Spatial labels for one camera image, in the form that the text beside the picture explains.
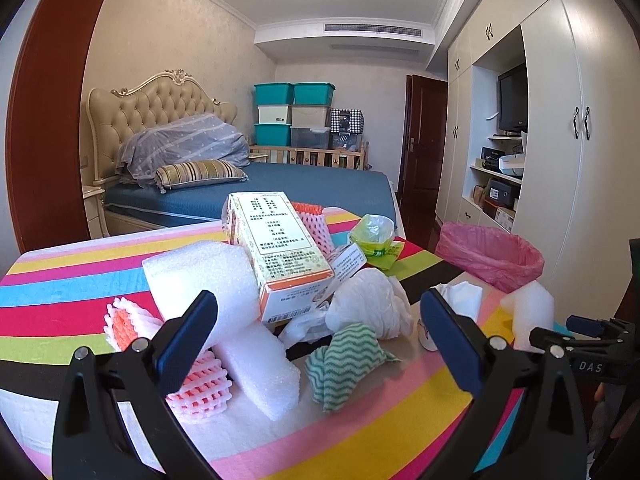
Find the white built-in wardrobe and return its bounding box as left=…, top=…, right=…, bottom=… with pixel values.
left=434, top=0, right=640, bottom=313

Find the orange white foam fruit net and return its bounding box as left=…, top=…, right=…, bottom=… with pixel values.
left=290, top=202, right=337, bottom=257

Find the cream nightstand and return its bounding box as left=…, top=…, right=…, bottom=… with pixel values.
left=81, top=185, right=107, bottom=241

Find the small white foam piece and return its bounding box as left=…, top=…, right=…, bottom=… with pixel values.
left=499, top=280, right=556, bottom=352

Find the striped bolster pillow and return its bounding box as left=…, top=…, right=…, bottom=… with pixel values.
left=154, top=159, right=249, bottom=192

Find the small white cup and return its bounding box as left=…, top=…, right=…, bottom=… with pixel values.
left=416, top=310, right=442, bottom=352

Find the white plastic bag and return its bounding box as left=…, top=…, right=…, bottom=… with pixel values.
left=277, top=266, right=416, bottom=348

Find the bed with blue sheet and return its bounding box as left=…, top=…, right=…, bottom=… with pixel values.
left=101, top=164, right=401, bottom=237

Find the green plastic bag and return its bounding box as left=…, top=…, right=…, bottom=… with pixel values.
left=348, top=214, right=406, bottom=272

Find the beige tufted headboard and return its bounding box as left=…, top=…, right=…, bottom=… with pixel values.
left=86, top=69, right=239, bottom=187

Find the green wavy cleaning cloth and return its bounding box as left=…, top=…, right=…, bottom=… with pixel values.
left=304, top=323, right=402, bottom=414

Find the trash bin with pink bag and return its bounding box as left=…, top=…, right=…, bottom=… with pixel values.
left=434, top=220, right=545, bottom=294

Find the pink foam fruit net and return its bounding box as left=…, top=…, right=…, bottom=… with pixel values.
left=165, top=349, right=237, bottom=419
left=102, top=296, right=167, bottom=357

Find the beige lidded storage box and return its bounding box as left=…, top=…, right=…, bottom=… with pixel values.
left=290, top=105, right=332, bottom=129

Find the grey wrapped bedding bundle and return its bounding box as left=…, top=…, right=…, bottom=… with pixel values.
left=117, top=114, right=252, bottom=184

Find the white flat box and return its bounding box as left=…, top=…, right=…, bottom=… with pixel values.
left=499, top=153, right=526, bottom=177

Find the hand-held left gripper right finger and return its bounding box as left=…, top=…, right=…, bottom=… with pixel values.
left=421, top=287, right=589, bottom=480

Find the clear storage box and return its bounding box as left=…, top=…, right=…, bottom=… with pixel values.
left=290, top=126, right=332, bottom=150

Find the red-brown wooden door frame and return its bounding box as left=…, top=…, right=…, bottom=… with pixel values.
left=4, top=0, right=124, bottom=263

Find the checkered bag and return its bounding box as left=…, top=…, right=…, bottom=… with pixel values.
left=329, top=108, right=364, bottom=150

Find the long white foam block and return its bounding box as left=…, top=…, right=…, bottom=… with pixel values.
left=214, top=320, right=302, bottom=422

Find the cream cardboard carton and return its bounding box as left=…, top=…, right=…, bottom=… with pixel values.
left=221, top=191, right=335, bottom=324

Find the black safe box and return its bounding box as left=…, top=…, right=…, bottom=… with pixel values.
left=486, top=178, right=521, bottom=209

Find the teal storage box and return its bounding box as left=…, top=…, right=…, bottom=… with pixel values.
left=253, top=123, right=292, bottom=148
left=292, top=81, right=337, bottom=106
left=253, top=83, right=294, bottom=107

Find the large white foam block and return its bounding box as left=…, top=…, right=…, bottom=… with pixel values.
left=142, top=240, right=261, bottom=343

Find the white storage box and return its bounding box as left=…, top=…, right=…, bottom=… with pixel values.
left=257, top=104, right=292, bottom=125

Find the dark wooden door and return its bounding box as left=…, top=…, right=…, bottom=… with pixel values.
left=397, top=74, right=449, bottom=194

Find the air conditioner vent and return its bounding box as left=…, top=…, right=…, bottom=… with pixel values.
left=323, top=22, right=424, bottom=39

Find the white tissue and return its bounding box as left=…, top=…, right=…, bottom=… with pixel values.
left=431, top=281, right=484, bottom=322

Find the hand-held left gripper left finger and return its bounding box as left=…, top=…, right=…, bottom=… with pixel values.
left=50, top=289, right=224, bottom=480

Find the printed paper label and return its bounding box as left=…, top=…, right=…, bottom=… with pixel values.
left=326, top=244, right=367, bottom=287

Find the black television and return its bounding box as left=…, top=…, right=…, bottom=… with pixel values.
left=496, top=63, right=529, bottom=134

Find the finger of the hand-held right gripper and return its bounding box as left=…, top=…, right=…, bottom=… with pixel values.
left=530, top=326, right=603, bottom=359
left=566, top=315, right=631, bottom=343

